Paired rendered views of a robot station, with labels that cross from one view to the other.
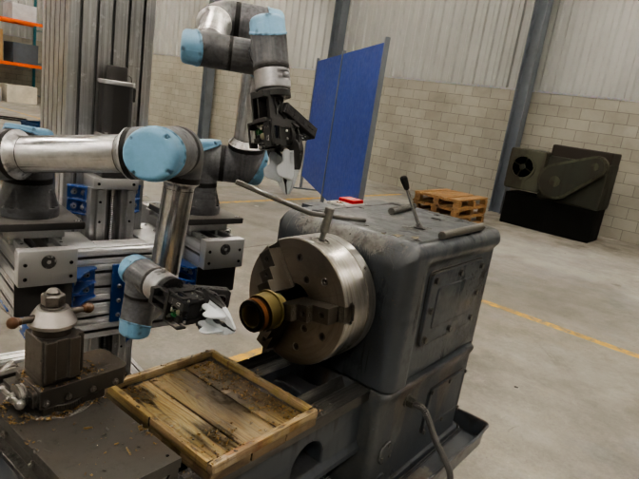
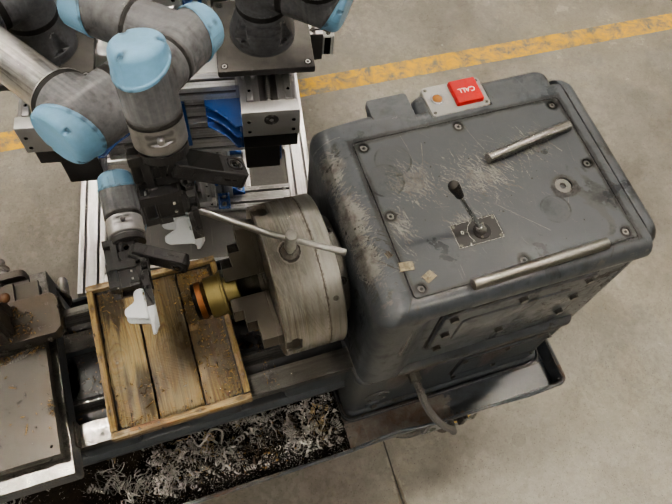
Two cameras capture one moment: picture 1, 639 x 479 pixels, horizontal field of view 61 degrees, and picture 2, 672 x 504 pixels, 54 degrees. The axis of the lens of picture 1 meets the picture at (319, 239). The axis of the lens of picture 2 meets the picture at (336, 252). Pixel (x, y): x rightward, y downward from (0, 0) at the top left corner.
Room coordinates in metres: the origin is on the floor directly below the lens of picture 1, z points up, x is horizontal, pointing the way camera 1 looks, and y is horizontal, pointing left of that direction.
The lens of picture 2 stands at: (0.83, -0.32, 2.31)
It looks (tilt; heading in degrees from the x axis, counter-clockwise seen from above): 63 degrees down; 27
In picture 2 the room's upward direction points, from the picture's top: 9 degrees clockwise
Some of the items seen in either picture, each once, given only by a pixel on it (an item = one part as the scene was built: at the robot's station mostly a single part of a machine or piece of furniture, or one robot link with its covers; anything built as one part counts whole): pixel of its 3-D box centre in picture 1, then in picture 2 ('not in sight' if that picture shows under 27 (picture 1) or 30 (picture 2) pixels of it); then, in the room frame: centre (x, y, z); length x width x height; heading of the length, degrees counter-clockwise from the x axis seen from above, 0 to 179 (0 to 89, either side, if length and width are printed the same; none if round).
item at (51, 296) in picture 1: (53, 296); not in sight; (0.86, 0.43, 1.17); 0.04 x 0.04 x 0.03
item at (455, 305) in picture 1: (385, 278); (460, 226); (1.62, -0.22, 1.06); 0.59 x 0.48 x 0.39; 143
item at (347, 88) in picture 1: (332, 133); not in sight; (8.12, 0.05, 1.18); 4.12 x 0.80 x 2.35; 13
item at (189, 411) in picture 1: (211, 404); (167, 343); (1.07, 0.18, 0.89); 0.36 x 0.30 x 0.04; 53
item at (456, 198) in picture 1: (450, 206); not in sight; (9.21, -2.11, 0.22); 1.25 x 0.86 x 0.44; 144
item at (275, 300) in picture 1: (264, 311); (216, 295); (1.17, 0.10, 1.08); 0.09 x 0.09 x 0.09; 54
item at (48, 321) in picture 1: (52, 315); not in sight; (0.86, 0.43, 1.13); 0.08 x 0.08 x 0.03
